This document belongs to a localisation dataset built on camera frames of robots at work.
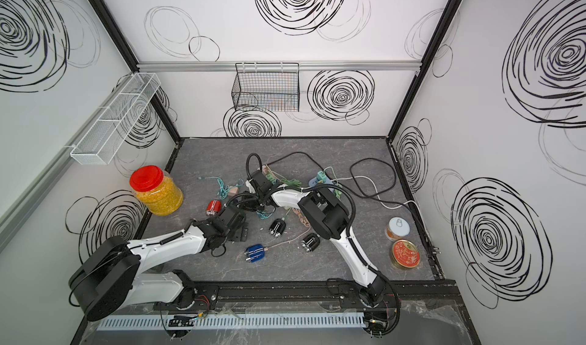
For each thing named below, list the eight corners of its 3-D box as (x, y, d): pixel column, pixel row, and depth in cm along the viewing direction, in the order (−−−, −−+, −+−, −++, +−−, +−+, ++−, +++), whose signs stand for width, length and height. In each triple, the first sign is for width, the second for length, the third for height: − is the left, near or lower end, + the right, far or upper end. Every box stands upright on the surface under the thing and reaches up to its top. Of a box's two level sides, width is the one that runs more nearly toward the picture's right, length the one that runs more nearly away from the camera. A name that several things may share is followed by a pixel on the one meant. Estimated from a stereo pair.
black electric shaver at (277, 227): (268, 232, 89) (267, 229, 87) (277, 219, 93) (277, 216, 91) (278, 239, 87) (277, 236, 85) (287, 225, 91) (287, 223, 89)
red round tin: (393, 269, 81) (397, 266, 78) (386, 244, 87) (390, 240, 84) (419, 269, 81) (424, 266, 78) (411, 244, 87) (415, 240, 84)
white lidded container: (387, 242, 88) (392, 236, 83) (382, 223, 93) (386, 216, 88) (406, 242, 88) (413, 236, 83) (400, 223, 93) (406, 216, 88)
